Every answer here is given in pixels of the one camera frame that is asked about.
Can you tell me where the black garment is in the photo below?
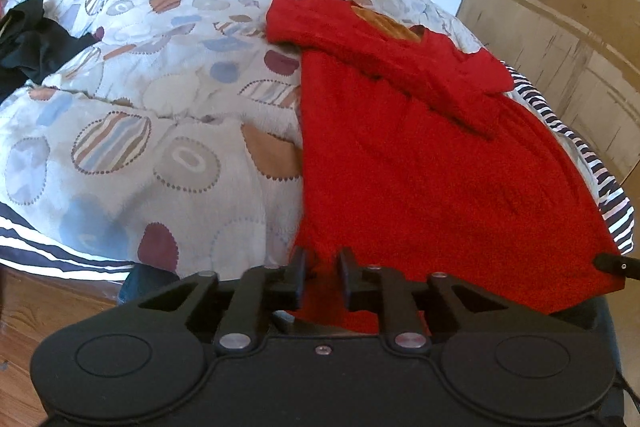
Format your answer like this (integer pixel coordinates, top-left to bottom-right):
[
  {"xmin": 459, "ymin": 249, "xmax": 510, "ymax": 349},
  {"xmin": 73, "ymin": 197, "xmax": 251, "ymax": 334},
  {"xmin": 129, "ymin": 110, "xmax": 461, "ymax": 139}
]
[{"xmin": 0, "ymin": 0, "xmax": 97, "ymax": 86}]

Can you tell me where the wooden wardrobe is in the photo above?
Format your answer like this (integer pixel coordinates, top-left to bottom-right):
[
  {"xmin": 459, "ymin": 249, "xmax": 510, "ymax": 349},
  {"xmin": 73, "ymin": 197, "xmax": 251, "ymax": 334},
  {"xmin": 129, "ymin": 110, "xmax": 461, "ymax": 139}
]
[{"xmin": 456, "ymin": 0, "xmax": 640, "ymax": 190}]

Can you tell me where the patterned duvet with circles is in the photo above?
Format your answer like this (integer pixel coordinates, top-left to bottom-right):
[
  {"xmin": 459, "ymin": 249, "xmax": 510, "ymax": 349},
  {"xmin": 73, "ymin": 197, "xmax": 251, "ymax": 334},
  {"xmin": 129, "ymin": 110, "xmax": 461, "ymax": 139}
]
[{"xmin": 0, "ymin": 0, "xmax": 516, "ymax": 283}]

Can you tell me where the striped bed sheet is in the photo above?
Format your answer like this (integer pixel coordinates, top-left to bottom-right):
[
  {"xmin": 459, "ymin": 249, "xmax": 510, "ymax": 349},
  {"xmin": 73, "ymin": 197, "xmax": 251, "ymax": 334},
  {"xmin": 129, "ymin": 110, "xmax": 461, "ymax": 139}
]
[{"xmin": 0, "ymin": 64, "xmax": 638, "ymax": 280}]

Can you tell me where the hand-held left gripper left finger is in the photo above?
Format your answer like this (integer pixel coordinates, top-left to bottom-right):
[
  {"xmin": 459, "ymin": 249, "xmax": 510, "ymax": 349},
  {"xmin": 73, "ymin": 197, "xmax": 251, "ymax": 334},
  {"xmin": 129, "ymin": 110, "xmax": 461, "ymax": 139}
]
[{"xmin": 137, "ymin": 247, "xmax": 308, "ymax": 354}]

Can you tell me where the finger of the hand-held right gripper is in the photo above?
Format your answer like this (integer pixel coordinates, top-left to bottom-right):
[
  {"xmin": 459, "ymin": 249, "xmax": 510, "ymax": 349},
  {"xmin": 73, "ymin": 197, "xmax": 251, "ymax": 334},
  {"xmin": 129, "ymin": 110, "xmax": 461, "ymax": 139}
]
[{"xmin": 594, "ymin": 253, "xmax": 640, "ymax": 281}]

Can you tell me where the red knit sweater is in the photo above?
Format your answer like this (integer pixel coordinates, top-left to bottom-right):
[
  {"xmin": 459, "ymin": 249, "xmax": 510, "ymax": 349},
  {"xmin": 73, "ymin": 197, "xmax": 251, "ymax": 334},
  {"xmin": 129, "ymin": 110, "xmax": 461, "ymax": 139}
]
[{"xmin": 264, "ymin": 0, "xmax": 625, "ymax": 337}]

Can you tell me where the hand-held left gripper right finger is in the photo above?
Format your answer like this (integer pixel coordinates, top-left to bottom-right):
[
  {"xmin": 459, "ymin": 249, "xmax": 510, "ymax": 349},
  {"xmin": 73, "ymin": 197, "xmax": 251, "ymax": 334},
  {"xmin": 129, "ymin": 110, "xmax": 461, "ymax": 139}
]
[{"xmin": 337, "ymin": 247, "xmax": 507, "ymax": 354}]

